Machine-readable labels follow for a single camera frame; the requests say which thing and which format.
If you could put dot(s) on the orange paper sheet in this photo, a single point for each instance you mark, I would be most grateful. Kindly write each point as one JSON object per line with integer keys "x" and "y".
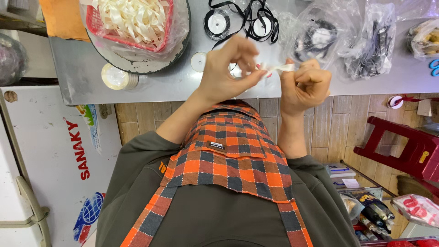
{"x": 61, "y": 19}

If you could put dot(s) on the red ribbon spool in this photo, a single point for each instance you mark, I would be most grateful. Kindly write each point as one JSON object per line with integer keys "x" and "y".
{"x": 395, "y": 102}

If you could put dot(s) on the red and white packet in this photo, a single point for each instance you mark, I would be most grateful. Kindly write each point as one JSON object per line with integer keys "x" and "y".
{"x": 416, "y": 209}

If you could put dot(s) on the dark red plastic stool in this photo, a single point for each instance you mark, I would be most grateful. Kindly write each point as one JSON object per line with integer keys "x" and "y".
{"x": 411, "y": 151}

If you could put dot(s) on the round metal tray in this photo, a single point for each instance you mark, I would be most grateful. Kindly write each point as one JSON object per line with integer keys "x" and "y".
{"x": 144, "y": 65}

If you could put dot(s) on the olive green shirt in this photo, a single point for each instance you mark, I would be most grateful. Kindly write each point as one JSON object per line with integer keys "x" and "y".
{"x": 219, "y": 219}

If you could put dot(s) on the orange plaid apron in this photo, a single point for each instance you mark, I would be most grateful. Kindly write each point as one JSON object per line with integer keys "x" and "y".
{"x": 226, "y": 161}

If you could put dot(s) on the clear bag around basket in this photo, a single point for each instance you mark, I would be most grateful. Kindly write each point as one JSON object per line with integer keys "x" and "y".
{"x": 178, "y": 31}

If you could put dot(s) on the blue scissors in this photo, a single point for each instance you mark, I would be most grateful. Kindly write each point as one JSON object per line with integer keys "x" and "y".
{"x": 435, "y": 67}

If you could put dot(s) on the clear tape roll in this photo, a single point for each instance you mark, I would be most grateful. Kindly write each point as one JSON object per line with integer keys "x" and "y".
{"x": 116, "y": 77}

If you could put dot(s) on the person's left hand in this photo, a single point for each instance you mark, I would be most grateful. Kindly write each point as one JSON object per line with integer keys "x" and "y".
{"x": 219, "y": 79}

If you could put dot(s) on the cream ribbon piece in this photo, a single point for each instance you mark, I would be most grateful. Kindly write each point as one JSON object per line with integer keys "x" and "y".
{"x": 279, "y": 68}

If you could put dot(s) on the loose black ribbon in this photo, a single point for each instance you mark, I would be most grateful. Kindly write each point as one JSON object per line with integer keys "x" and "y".
{"x": 247, "y": 10}

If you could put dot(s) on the person's right hand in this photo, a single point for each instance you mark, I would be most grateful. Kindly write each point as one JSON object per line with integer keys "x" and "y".
{"x": 298, "y": 96}

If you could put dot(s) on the black ribbon spool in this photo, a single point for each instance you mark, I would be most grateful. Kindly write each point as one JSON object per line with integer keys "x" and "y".
{"x": 262, "y": 26}
{"x": 216, "y": 24}

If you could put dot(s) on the heap of cream ribbon strips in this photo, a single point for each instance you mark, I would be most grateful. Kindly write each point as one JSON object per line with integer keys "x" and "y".
{"x": 133, "y": 20}

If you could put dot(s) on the clear bag of black ribbon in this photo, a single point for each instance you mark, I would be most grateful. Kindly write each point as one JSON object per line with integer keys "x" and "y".
{"x": 372, "y": 48}
{"x": 319, "y": 36}

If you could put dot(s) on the clear bag of yellow items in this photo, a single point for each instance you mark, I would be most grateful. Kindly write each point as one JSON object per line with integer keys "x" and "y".
{"x": 425, "y": 39}

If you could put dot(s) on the dark plastic bag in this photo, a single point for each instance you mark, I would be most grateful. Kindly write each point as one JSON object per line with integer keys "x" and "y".
{"x": 12, "y": 60}

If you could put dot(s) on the glass shelf with goods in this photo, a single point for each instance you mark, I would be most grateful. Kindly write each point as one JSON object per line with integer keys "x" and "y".
{"x": 367, "y": 212}

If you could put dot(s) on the white chest freezer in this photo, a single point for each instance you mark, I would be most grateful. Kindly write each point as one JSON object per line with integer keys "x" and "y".
{"x": 58, "y": 164}

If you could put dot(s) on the red plastic basket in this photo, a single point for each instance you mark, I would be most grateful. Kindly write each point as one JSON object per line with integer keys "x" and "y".
{"x": 92, "y": 20}

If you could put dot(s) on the empty clear plastic bag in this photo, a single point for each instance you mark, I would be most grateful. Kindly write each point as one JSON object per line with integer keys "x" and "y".
{"x": 411, "y": 8}

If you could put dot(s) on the small white ribbon spool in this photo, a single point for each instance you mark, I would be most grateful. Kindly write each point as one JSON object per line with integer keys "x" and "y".
{"x": 198, "y": 61}

